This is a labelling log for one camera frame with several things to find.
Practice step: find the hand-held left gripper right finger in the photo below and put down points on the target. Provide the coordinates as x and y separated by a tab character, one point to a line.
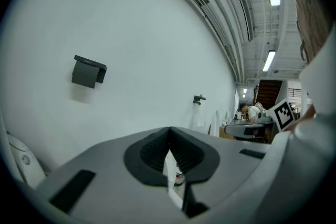
225	165

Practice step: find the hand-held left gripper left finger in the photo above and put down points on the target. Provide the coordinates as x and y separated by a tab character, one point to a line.
110	175

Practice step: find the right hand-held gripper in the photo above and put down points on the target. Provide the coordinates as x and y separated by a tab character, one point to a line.
283	115

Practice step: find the person's right forearm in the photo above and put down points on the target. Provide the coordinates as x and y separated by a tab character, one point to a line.
320	81

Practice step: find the white toilet with round button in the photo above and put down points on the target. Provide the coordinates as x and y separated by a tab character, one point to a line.
26	162

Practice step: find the brown staircase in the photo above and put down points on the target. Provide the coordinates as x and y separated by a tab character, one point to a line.
267	93

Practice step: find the grey table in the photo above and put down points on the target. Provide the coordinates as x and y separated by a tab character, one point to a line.
244	127

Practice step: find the long ceiling light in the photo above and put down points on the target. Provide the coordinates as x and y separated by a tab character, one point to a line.
269	61

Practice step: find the small black paper holder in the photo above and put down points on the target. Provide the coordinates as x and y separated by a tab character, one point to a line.
198	99

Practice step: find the large black paper holder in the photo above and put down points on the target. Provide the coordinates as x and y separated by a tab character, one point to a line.
85	73

